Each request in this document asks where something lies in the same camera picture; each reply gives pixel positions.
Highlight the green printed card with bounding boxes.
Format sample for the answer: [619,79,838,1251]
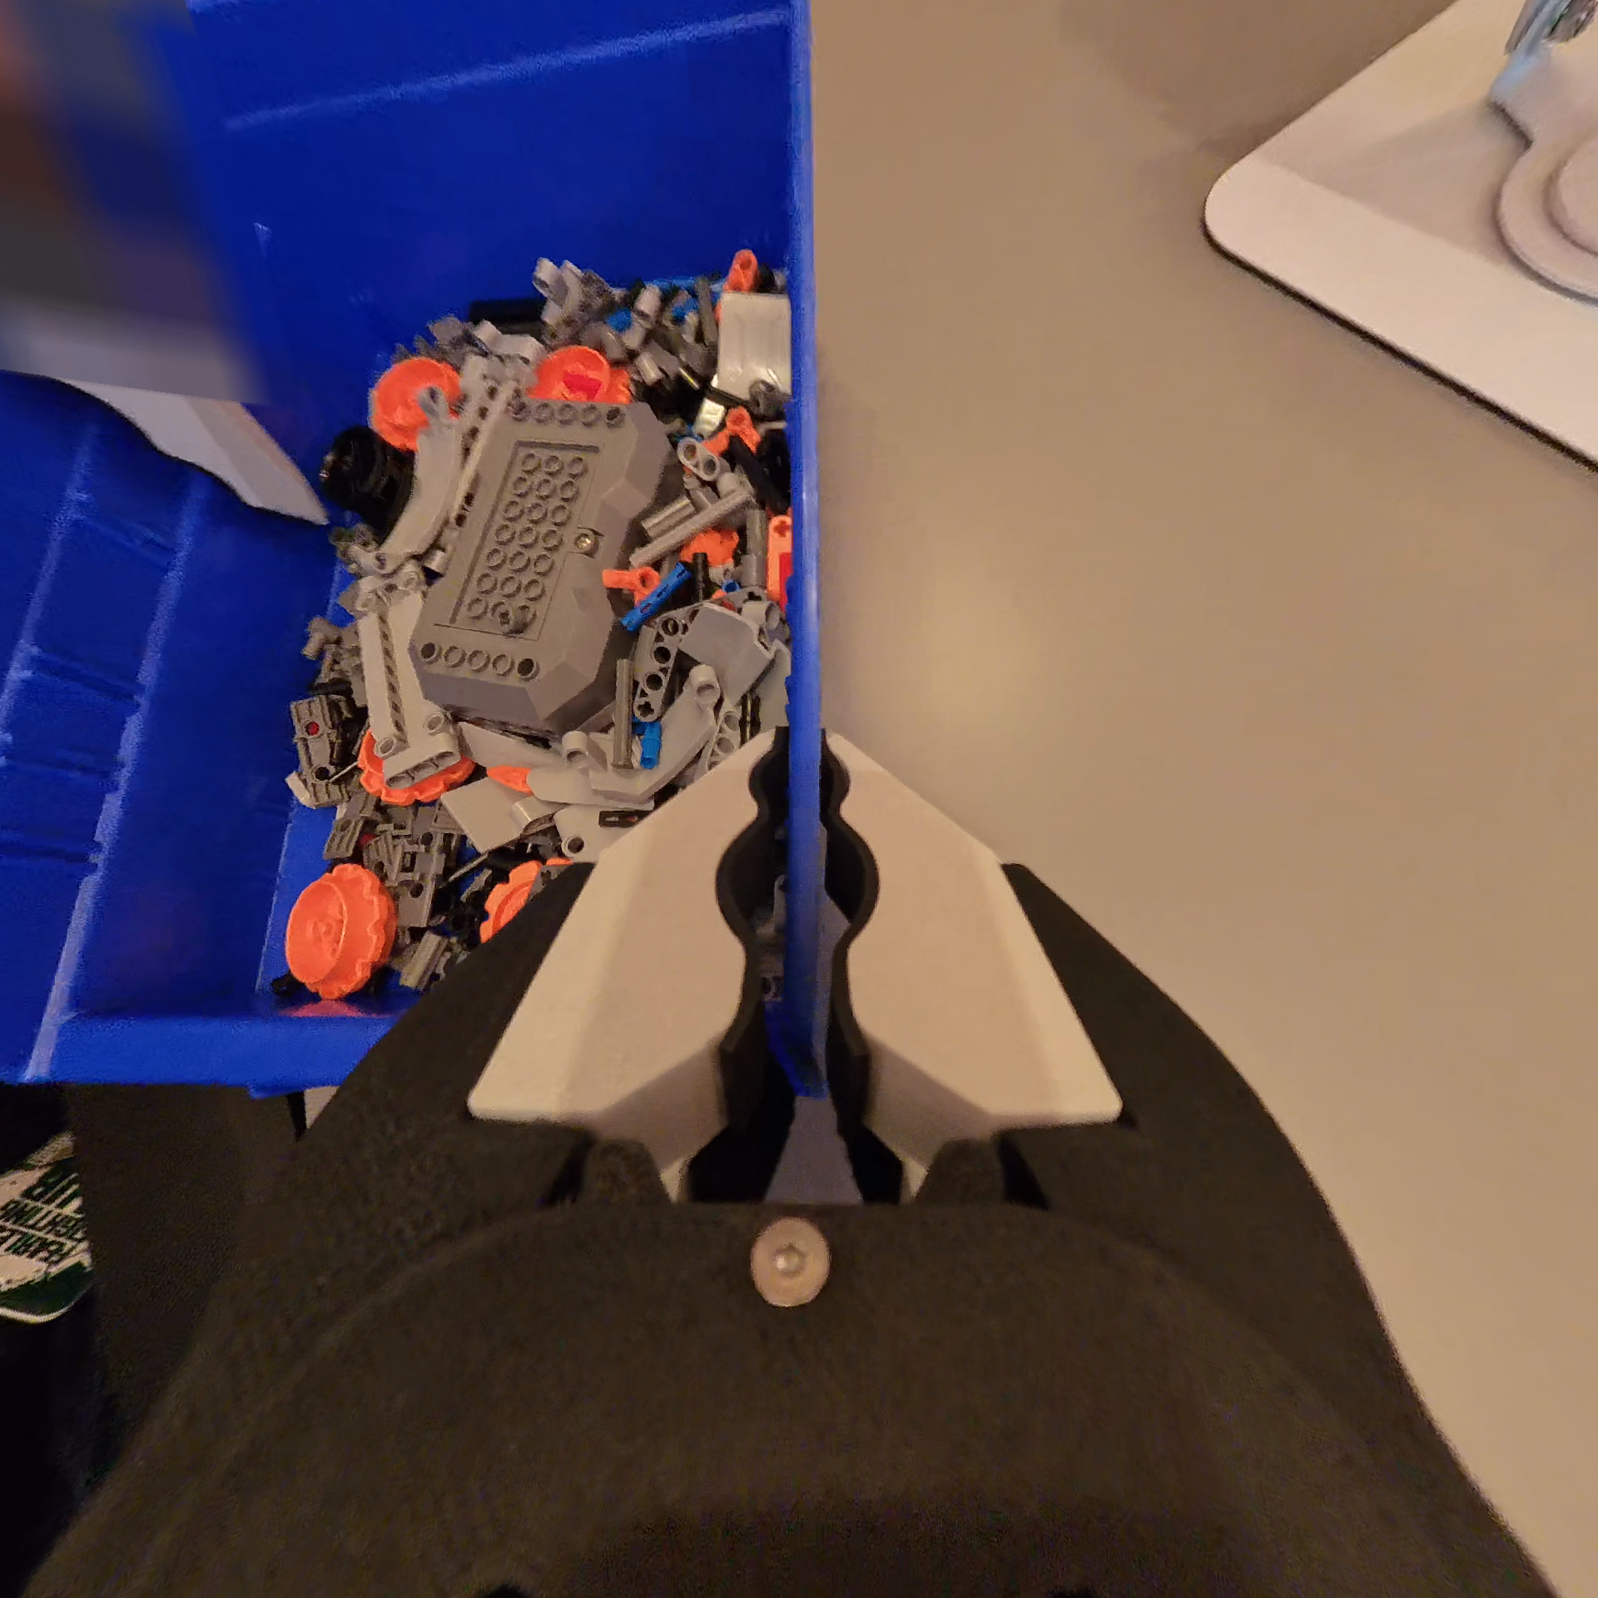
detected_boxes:
[0,1130,100,1322]

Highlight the blue plastic bin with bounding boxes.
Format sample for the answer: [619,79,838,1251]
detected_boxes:
[0,0,836,1099]

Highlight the heap of wheels and bricks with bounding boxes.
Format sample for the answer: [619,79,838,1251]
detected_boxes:
[269,249,798,1000]

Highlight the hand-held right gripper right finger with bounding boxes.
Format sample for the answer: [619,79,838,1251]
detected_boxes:
[819,730,1123,1206]

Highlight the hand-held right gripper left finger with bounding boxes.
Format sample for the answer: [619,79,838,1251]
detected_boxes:
[469,726,794,1206]

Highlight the large grey brick housing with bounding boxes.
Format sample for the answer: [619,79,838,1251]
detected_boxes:
[410,401,682,738]

